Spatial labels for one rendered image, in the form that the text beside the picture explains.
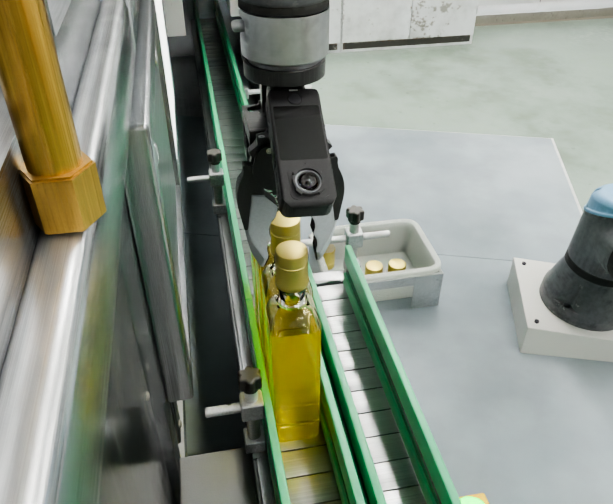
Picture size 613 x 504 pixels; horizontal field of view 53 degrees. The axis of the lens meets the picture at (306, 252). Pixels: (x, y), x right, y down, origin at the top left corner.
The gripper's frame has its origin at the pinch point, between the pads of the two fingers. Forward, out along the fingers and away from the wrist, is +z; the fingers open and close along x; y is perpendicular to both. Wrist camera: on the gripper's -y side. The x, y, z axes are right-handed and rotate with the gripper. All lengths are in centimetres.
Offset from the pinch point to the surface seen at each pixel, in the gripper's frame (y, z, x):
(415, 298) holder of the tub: 32, 38, -29
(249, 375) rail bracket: -2.3, 14.3, 5.4
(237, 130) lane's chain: 88, 27, -2
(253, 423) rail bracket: -2.9, 22.1, 5.4
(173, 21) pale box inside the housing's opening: 125, 11, 10
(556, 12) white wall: 431, 108, -303
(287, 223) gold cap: 4.7, -0.9, -0.4
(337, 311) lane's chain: 19.9, 27.3, -10.7
